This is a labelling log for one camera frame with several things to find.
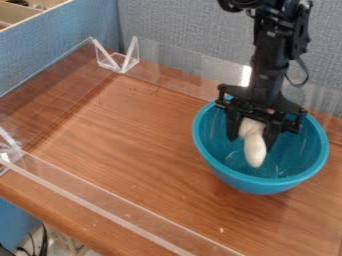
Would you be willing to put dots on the white and brown mushroom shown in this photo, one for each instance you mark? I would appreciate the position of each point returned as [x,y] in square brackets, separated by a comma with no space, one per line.
[252,134]

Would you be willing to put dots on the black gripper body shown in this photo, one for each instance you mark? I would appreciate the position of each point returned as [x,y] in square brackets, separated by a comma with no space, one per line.
[283,111]

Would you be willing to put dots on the blue plastic bowl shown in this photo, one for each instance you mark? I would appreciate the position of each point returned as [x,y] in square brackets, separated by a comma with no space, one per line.
[295,160]

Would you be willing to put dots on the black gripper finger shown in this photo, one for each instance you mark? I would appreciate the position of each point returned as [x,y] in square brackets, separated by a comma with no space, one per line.
[233,120]
[271,135]

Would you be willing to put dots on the clear acrylic front barrier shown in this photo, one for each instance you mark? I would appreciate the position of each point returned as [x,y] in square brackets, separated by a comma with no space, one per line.
[174,237]

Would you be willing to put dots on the clear acrylic back barrier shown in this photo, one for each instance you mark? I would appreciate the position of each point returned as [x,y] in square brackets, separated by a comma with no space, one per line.
[194,73]

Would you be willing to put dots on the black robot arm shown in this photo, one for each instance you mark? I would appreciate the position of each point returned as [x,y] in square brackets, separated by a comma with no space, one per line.
[281,40]

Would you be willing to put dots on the wooden shelf box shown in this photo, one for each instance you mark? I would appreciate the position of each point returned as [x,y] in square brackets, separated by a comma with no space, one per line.
[18,11]

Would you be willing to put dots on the clear acrylic barrier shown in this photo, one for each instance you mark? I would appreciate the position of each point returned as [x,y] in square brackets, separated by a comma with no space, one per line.
[194,73]
[174,237]

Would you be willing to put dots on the clear acrylic corner bracket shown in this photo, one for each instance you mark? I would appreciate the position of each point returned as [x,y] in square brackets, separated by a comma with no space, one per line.
[118,62]

